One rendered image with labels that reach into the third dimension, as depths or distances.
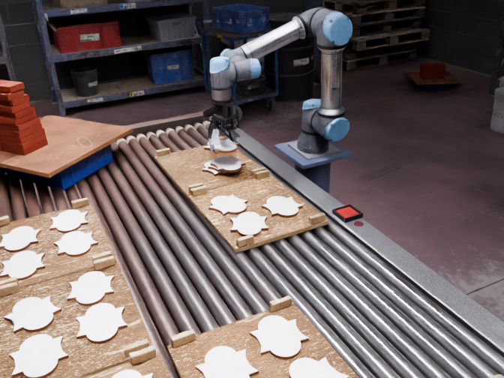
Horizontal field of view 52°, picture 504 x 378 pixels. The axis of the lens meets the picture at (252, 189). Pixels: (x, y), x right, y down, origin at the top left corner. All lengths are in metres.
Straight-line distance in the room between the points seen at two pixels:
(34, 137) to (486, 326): 1.75
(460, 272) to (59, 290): 2.32
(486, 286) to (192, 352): 2.18
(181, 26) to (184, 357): 5.30
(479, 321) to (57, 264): 1.20
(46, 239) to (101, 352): 0.60
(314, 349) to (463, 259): 2.17
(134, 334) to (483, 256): 2.48
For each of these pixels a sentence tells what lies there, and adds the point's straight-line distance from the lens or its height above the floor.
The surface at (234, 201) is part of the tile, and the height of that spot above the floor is 0.95.
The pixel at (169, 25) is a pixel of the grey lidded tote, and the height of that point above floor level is 0.81.
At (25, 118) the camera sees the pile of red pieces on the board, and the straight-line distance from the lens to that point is 2.23.
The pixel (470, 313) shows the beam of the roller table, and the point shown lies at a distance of 1.49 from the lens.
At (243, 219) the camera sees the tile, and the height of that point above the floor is 0.95.
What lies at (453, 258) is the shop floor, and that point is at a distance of 3.36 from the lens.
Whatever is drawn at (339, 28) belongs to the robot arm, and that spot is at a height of 1.46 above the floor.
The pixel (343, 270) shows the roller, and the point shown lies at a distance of 1.57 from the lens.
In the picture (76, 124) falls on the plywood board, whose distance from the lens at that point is 2.51.
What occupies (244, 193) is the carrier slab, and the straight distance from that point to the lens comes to 1.93.
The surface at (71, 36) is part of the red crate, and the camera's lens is 5.99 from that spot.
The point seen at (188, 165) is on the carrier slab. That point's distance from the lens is 2.19.
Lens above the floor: 1.84
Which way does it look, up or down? 27 degrees down
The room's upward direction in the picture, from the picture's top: 2 degrees counter-clockwise
